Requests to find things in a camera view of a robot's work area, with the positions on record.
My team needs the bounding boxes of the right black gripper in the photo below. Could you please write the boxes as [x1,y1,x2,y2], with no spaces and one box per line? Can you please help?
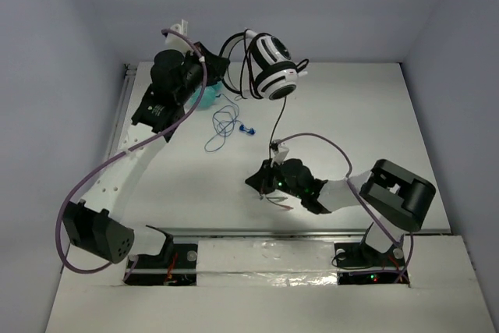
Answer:
[246,158,304,199]

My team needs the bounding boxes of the black headphone cable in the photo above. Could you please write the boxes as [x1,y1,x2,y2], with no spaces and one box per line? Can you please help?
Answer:
[238,32,310,211]

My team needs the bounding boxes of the white black headphones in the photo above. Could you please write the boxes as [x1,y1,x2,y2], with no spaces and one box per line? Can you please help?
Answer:
[219,29,310,101]

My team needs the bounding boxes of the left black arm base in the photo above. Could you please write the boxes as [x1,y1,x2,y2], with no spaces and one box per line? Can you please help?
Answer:
[123,225,198,286]

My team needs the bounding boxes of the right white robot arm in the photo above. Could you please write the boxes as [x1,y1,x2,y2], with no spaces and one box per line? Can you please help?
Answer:
[245,158,436,265]

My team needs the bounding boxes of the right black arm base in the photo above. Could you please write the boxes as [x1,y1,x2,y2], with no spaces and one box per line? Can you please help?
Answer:
[331,224,410,285]

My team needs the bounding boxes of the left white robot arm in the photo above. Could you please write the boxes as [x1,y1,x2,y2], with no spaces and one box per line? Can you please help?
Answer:
[56,42,229,266]

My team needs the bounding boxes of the teal cat ear headphones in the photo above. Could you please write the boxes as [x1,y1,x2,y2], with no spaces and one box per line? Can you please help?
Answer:
[188,81,223,110]

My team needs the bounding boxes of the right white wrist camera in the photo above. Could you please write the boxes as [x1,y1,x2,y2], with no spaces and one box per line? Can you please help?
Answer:
[270,140,289,166]

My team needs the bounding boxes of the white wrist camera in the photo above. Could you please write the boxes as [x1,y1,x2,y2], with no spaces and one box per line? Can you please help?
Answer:
[270,140,289,166]
[161,19,192,54]

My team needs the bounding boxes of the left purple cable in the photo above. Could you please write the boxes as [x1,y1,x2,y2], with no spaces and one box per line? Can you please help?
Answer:
[55,27,208,283]

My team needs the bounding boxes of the purple cable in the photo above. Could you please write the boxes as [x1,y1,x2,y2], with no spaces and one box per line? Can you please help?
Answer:
[55,27,208,283]
[278,132,414,284]

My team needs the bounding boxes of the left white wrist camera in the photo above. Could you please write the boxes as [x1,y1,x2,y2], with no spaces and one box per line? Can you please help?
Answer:
[161,19,192,54]

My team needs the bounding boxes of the blue thin cable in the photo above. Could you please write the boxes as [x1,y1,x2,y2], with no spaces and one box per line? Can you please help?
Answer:
[204,93,257,153]

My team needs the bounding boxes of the aluminium frame rail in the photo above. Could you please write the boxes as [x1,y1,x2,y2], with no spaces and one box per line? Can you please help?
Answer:
[82,63,138,213]

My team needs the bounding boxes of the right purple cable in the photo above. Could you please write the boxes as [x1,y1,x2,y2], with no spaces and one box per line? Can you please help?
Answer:
[278,132,414,284]

